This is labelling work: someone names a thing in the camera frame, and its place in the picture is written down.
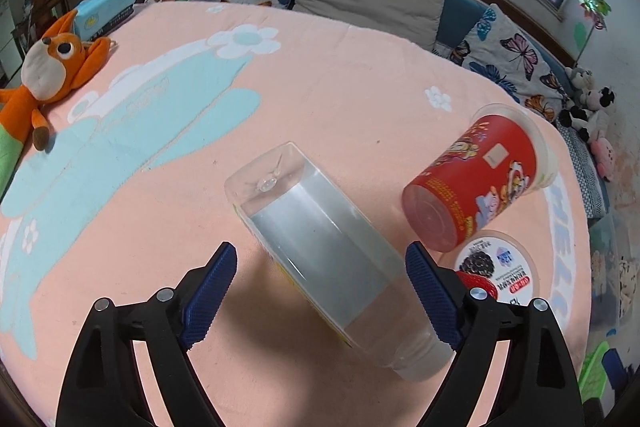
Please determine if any red printed plastic cup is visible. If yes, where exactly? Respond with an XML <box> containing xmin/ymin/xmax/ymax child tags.
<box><xmin>401</xmin><ymin>103</ymin><xmax>559</xmax><ymax>254</ymax></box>

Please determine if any grey plush toy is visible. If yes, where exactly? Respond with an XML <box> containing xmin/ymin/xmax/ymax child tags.
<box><xmin>567</xmin><ymin>66</ymin><xmax>596</xmax><ymax>90</ymax></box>

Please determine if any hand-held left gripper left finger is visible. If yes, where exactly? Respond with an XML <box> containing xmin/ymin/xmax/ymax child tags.
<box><xmin>55</xmin><ymin>241</ymin><xmax>238</xmax><ymax>427</ymax></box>

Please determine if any clear square plastic jar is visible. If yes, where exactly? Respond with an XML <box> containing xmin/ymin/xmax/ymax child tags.
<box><xmin>224</xmin><ymin>141</ymin><xmax>453</xmax><ymax>383</ymax></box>

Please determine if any cow print cloth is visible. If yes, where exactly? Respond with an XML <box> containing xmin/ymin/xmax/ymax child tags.
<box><xmin>612</xmin><ymin>257</ymin><xmax>640</xmax><ymax>308</ymax></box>

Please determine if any colourful pinwheel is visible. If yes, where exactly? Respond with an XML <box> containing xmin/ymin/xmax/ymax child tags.
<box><xmin>572</xmin><ymin>0</ymin><xmax>613</xmax><ymax>62</ymax></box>

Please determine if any clear yogurt cup printed lid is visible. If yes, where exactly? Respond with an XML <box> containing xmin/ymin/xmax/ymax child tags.
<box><xmin>439</xmin><ymin>230</ymin><xmax>542</xmax><ymax>308</ymax></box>

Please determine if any light blue tissue box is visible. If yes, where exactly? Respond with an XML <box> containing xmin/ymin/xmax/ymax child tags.
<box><xmin>72</xmin><ymin>0</ymin><xmax>138</xmax><ymax>42</ymax></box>

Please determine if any green perforated plastic basket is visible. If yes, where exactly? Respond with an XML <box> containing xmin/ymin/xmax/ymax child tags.
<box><xmin>577</xmin><ymin>339</ymin><xmax>613</xmax><ymax>400</ymax></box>

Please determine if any pink plush toy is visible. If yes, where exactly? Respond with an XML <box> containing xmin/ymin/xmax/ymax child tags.
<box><xmin>590</xmin><ymin>137</ymin><xmax>617</xmax><ymax>182</ymax></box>

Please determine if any clear plastic storage bin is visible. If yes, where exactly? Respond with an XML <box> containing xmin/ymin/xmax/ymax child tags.
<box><xmin>587</xmin><ymin>214</ymin><xmax>640</xmax><ymax>323</ymax></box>

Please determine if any pink flower print blanket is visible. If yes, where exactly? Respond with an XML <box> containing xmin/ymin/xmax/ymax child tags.
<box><xmin>0</xmin><ymin>0</ymin><xmax>593</xmax><ymax>427</ymax></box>

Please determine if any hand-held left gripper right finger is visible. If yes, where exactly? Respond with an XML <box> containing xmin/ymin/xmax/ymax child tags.
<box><xmin>404</xmin><ymin>241</ymin><xmax>587</xmax><ymax>427</ymax></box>

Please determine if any black white cow plush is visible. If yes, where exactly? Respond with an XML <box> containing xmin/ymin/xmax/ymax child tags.
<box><xmin>557</xmin><ymin>86</ymin><xmax>617</xmax><ymax>142</ymax></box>

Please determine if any orange fox plush toy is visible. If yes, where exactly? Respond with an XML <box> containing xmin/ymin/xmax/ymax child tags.
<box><xmin>0</xmin><ymin>9</ymin><xmax>113</xmax><ymax>202</ymax></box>

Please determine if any grey dotted seat pad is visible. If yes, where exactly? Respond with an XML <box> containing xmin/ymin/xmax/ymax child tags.
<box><xmin>555</xmin><ymin>124</ymin><xmax>608</xmax><ymax>218</ymax></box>

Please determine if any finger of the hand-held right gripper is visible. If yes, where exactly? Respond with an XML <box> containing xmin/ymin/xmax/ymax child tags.
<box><xmin>600</xmin><ymin>348</ymin><xmax>628</xmax><ymax>383</ymax></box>

